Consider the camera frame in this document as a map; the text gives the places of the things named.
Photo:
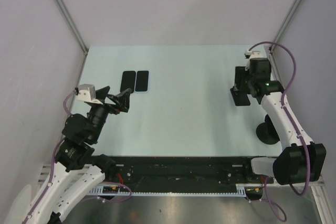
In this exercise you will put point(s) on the black phone stand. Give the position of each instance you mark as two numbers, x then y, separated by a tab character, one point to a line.
240	99

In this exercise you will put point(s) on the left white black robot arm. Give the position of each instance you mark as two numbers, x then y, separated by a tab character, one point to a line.
73	172

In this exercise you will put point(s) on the white slotted cable duct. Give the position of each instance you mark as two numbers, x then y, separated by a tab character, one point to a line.
109	190

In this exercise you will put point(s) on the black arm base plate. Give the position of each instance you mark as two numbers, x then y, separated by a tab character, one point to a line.
184	174

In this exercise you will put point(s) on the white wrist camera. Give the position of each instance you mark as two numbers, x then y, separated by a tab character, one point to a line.
249	55
87	93

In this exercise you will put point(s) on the aluminium frame post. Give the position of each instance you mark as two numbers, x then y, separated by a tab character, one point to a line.
287	20
71	25

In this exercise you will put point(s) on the right aluminium frame post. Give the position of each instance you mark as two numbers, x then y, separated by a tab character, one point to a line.
287	20

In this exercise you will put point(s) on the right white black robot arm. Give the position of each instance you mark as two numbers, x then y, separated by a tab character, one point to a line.
301	159

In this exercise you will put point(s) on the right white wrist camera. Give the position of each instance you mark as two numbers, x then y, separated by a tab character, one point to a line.
249	55

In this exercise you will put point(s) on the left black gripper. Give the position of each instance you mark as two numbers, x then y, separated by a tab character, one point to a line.
123	99

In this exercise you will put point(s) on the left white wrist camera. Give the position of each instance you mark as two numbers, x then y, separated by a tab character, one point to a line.
87	93

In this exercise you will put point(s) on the black phone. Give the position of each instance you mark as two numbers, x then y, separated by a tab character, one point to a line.
128	81

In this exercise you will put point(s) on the left aluminium frame post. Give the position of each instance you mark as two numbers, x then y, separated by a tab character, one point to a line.
71	25

